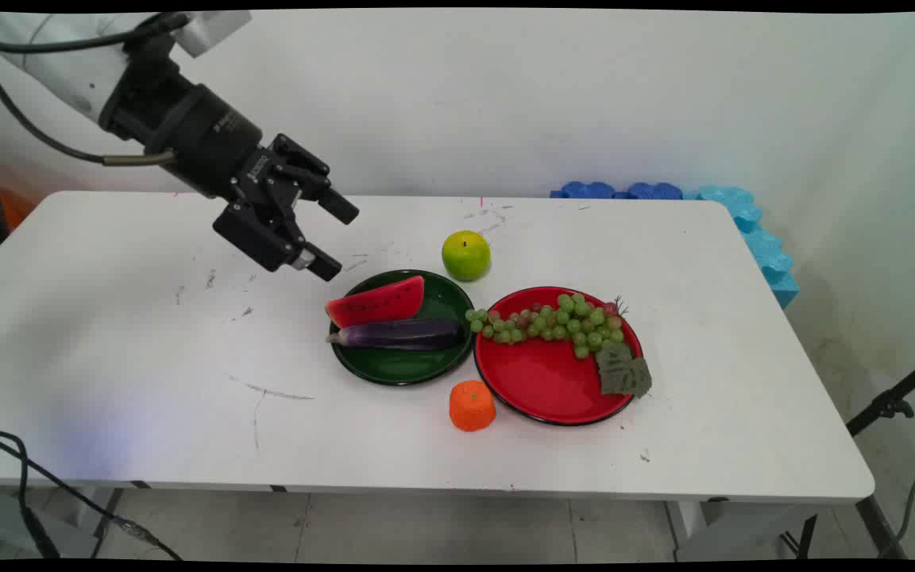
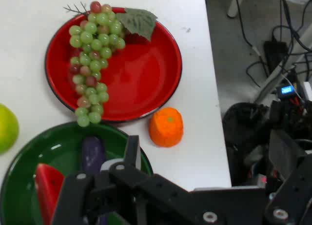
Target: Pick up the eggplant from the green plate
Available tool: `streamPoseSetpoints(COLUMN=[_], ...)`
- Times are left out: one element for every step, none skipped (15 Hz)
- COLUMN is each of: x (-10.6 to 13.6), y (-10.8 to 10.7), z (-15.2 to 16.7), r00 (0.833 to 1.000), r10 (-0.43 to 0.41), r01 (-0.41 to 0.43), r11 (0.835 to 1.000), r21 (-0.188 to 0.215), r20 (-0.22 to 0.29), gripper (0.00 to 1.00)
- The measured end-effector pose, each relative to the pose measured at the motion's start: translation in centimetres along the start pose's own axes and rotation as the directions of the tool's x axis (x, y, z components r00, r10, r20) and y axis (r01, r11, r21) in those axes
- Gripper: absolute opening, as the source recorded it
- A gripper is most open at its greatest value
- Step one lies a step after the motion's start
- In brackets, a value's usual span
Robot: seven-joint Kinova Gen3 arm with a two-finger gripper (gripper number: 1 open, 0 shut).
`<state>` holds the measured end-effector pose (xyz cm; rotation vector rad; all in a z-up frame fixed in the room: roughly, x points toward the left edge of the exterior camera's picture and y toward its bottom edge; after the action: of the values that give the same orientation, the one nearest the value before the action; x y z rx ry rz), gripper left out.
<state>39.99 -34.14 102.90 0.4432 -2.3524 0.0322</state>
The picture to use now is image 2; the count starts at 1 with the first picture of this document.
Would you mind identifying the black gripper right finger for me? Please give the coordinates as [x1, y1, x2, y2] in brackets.
[264, 129, 312, 225]

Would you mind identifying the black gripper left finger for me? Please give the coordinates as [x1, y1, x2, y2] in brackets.
[52, 135, 195, 225]

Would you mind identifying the purple toy eggplant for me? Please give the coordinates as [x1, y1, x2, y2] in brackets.
[81, 136, 108, 225]

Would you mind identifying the orange toy tangerine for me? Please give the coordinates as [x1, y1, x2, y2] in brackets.
[149, 107, 184, 148]

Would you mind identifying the red watermelon slice toy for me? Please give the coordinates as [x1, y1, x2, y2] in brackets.
[34, 163, 65, 225]

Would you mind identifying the black equipment bundle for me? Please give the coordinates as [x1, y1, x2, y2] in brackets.
[222, 102, 312, 186]

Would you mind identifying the green round plate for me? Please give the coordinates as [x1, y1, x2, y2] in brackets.
[0, 122, 154, 225]

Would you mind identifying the blue lit display module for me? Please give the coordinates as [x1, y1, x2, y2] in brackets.
[276, 84, 296, 99]

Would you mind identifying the red round plate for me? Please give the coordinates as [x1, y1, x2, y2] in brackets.
[44, 7, 183, 123]

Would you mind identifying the green toy apple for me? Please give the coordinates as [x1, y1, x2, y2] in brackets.
[0, 103, 20, 154]

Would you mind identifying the green grape bunch with leaf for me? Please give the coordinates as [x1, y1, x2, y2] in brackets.
[63, 0, 158, 127]

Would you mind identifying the black power adapter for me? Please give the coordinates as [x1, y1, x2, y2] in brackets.
[264, 41, 289, 70]

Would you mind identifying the white table leg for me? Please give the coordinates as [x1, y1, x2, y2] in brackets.
[226, 0, 246, 18]

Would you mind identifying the grey slanted frame bar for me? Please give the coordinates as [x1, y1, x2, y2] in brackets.
[253, 22, 312, 104]

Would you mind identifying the thin black floor cable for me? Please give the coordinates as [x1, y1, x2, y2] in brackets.
[234, 0, 270, 88]

